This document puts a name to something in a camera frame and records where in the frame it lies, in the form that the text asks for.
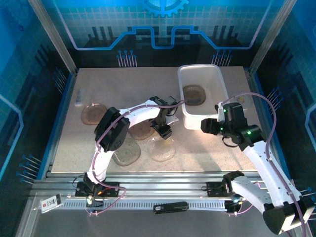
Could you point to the black controller box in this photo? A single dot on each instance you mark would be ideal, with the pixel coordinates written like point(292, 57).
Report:
point(232, 207)
point(95, 204)

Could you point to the black left controller box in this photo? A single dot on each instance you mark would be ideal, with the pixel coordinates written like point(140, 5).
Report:
point(95, 204)

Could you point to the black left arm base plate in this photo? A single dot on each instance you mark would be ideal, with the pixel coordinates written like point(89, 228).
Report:
point(113, 185)

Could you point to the clear plastic plate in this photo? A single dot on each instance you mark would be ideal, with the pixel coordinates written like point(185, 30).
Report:
point(160, 151)

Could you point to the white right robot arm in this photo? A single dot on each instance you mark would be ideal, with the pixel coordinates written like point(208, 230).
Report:
point(261, 163)

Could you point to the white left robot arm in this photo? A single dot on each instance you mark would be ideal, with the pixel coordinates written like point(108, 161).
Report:
point(138, 113)

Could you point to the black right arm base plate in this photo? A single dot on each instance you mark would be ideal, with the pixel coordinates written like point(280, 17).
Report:
point(213, 188)

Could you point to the white label card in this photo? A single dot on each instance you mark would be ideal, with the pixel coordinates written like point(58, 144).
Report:
point(50, 203)

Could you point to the black right controller box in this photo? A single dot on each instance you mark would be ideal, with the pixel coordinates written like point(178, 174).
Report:
point(232, 207)

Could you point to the aluminium mounting rail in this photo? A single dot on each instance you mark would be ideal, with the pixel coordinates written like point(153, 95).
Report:
point(160, 187)

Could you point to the white plastic bin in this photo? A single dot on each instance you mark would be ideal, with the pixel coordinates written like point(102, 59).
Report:
point(192, 122)

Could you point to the small white plastic tube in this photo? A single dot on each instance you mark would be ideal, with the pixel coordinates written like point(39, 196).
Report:
point(78, 100)

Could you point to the smoky translucent plastic plate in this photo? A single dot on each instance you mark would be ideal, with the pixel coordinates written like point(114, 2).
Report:
point(193, 93)
point(128, 154)
point(196, 92)
point(90, 114)
point(191, 96)
point(143, 132)

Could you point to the black flat device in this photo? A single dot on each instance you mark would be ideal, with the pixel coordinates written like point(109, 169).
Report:
point(170, 207)

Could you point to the aluminium frame post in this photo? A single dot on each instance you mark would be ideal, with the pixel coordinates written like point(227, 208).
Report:
point(268, 37)
point(54, 37)

